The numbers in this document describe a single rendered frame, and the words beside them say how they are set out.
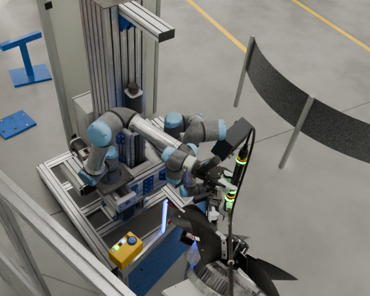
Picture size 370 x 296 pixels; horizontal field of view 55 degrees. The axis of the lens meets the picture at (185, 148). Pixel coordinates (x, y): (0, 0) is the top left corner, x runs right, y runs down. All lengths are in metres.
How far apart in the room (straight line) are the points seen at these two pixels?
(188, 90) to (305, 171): 1.78
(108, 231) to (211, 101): 2.26
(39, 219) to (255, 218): 2.74
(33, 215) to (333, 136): 2.91
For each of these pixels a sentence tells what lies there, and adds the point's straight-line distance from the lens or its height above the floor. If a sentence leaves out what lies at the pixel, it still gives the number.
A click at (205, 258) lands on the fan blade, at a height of 1.40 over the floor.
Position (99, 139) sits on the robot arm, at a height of 1.60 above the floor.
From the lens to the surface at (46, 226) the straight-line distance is 0.90.
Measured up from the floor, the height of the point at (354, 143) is 0.71.
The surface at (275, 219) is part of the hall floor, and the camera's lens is 3.51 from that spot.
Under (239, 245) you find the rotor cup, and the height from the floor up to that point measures 1.26.
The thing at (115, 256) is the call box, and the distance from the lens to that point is 1.93.
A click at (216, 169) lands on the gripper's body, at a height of 1.67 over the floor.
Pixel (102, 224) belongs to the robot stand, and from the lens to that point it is 3.05.
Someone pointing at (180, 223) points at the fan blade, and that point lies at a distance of 1.87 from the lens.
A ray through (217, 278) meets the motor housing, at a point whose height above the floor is 1.17.
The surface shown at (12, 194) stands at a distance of 0.99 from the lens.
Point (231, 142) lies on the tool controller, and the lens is 2.25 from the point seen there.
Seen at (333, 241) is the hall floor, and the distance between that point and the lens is 3.61.
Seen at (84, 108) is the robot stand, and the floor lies 1.23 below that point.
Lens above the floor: 2.80
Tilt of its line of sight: 46 degrees down
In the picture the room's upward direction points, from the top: 7 degrees clockwise
